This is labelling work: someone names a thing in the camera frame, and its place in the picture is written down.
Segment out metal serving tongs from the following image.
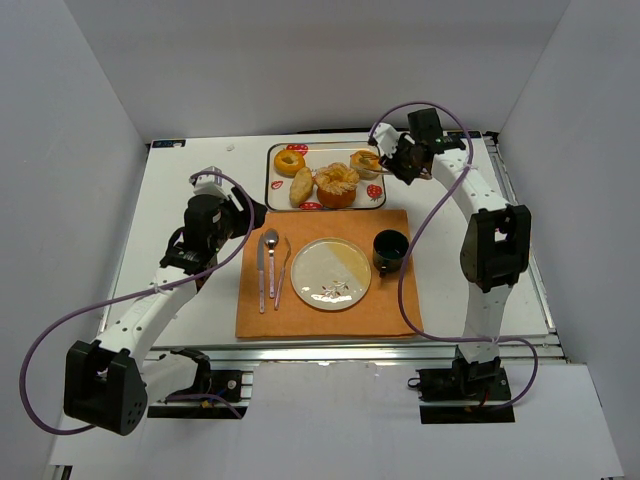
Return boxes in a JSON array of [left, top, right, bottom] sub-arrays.
[[357, 152, 434, 182]]

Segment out pale glazed ring donut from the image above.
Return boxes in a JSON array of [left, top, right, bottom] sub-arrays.
[[350, 150, 381, 180]]

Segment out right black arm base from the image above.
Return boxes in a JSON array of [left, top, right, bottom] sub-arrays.
[[407, 355, 515, 425]]

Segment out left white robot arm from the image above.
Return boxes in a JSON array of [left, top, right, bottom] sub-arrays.
[[63, 188, 267, 436]]

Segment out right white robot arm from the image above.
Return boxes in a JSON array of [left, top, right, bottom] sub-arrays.
[[368, 101, 531, 368]]

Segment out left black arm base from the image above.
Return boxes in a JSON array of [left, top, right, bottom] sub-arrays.
[[142, 348, 252, 420]]

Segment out oval beige bread roll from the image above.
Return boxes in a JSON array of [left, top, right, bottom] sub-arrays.
[[289, 167, 314, 208]]

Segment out strawberry pattern tray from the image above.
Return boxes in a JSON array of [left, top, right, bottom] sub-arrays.
[[265, 141, 386, 212]]

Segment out coconut topped bundt cake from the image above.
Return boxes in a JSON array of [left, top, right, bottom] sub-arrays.
[[314, 163, 360, 209]]

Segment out dark green mug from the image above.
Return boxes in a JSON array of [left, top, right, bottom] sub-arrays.
[[372, 229, 409, 277]]

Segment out orange cloth placemat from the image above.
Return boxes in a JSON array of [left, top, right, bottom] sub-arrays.
[[235, 209, 422, 339]]

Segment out white and yellow plate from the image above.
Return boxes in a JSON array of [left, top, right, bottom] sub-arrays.
[[290, 237, 372, 312]]

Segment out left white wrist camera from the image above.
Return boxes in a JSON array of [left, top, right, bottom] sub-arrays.
[[189, 166, 226, 199]]

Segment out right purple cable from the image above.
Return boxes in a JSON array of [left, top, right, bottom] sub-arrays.
[[372, 102, 540, 412]]

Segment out purple cable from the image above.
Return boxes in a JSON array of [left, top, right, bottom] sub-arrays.
[[372, 102, 540, 412], [18, 171, 255, 435]]

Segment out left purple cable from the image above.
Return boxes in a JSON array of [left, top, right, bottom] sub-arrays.
[[18, 171, 255, 435]]

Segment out pink handled knife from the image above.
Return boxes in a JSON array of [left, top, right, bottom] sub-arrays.
[[256, 234, 265, 314]]

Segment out pink handled spoon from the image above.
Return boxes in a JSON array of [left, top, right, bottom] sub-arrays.
[[264, 228, 279, 299]]

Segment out pink handled fork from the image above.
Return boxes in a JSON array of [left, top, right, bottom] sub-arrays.
[[274, 236, 291, 311]]

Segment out orange ring donut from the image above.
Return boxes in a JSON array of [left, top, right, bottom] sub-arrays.
[[274, 149, 306, 177]]

